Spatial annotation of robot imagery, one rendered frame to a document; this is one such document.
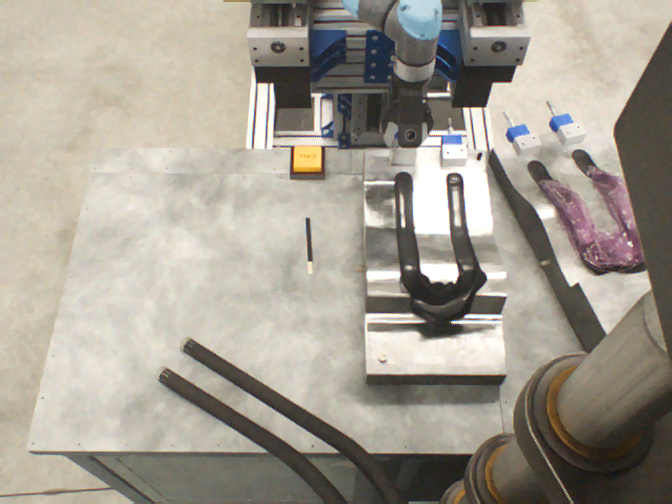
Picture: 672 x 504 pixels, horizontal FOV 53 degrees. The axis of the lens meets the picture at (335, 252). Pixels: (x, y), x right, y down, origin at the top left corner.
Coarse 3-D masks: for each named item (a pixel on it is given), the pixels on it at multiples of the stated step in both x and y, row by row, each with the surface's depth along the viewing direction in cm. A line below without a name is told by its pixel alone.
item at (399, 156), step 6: (396, 138) 145; (396, 144) 142; (396, 150) 141; (402, 150) 141; (408, 150) 142; (414, 150) 142; (390, 156) 146; (396, 156) 142; (402, 156) 142; (408, 156) 142; (414, 156) 142; (390, 162) 146; (396, 162) 144; (402, 162) 144; (408, 162) 144
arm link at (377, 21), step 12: (348, 0) 121; (360, 0) 119; (372, 0) 118; (384, 0) 117; (396, 0) 117; (360, 12) 120; (372, 12) 118; (384, 12) 117; (372, 24) 120; (384, 24) 118
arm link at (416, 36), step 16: (400, 0) 114; (416, 0) 114; (432, 0) 114; (400, 16) 114; (416, 16) 112; (432, 16) 112; (400, 32) 116; (416, 32) 114; (432, 32) 115; (400, 48) 119; (416, 48) 117; (432, 48) 119; (416, 64) 120
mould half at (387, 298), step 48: (384, 192) 142; (432, 192) 142; (480, 192) 142; (384, 240) 135; (432, 240) 135; (480, 240) 135; (384, 288) 126; (384, 336) 129; (432, 336) 129; (480, 336) 129; (432, 384) 130; (480, 384) 130
